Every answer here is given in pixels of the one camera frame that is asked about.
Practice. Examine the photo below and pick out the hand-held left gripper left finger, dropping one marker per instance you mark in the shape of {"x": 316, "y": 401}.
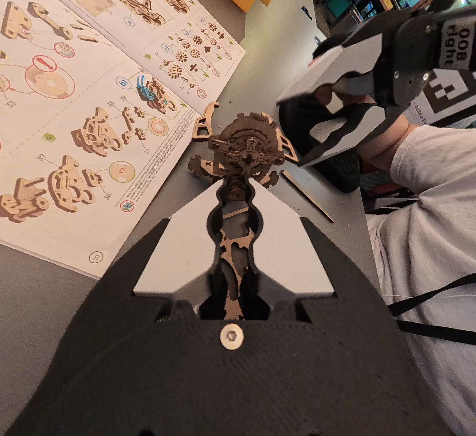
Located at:
{"x": 178, "y": 257}

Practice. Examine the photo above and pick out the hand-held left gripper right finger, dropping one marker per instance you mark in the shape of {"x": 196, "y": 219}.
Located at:
{"x": 293, "y": 257}

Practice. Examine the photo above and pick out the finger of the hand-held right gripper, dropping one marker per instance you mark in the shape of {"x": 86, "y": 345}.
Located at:
{"x": 353, "y": 127}
{"x": 334, "y": 68}

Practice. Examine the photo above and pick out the wooden mechanical model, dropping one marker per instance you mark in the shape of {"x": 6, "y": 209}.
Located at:
{"x": 245, "y": 149}

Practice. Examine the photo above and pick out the person's right forearm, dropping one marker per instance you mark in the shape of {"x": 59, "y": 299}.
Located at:
{"x": 383, "y": 146}

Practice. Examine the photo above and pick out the thin wooden stick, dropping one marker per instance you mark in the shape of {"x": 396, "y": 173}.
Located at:
{"x": 306, "y": 195}

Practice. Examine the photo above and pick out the illustrated instruction booklet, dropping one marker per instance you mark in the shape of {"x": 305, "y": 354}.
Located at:
{"x": 93, "y": 82}

